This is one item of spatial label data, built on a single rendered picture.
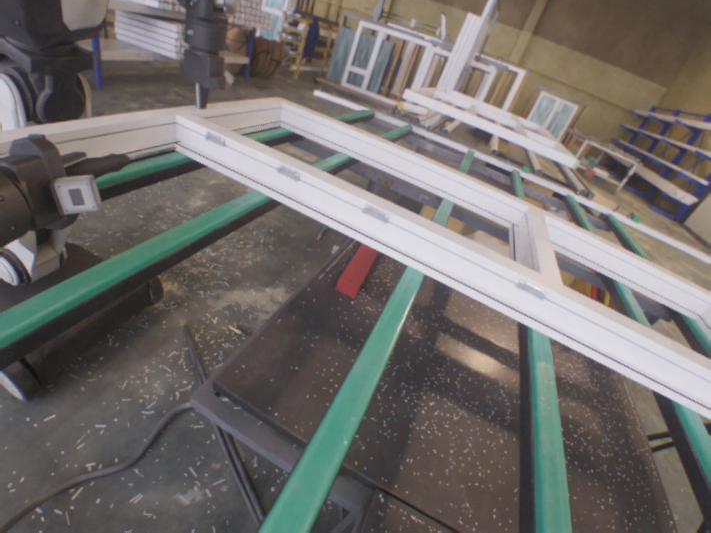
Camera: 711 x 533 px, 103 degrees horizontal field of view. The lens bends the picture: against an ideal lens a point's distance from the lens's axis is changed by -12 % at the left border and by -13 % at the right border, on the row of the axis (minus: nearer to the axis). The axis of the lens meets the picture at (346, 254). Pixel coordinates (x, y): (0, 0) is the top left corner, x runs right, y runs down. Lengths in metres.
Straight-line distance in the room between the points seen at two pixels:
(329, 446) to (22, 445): 1.16
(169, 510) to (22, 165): 0.98
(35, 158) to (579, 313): 0.81
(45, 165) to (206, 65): 0.45
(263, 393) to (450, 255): 0.43
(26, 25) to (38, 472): 1.12
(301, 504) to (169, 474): 0.95
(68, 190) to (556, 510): 0.66
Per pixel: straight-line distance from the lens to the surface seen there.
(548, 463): 0.47
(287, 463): 0.66
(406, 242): 0.60
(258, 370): 0.70
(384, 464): 0.68
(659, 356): 0.73
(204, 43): 0.84
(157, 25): 5.09
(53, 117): 0.94
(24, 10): 0.82
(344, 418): 0.36
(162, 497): 1.23
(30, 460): 1.37
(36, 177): 0.52
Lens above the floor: 1.18
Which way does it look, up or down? 34 degrees down
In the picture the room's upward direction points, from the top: 19 degrees clockwise
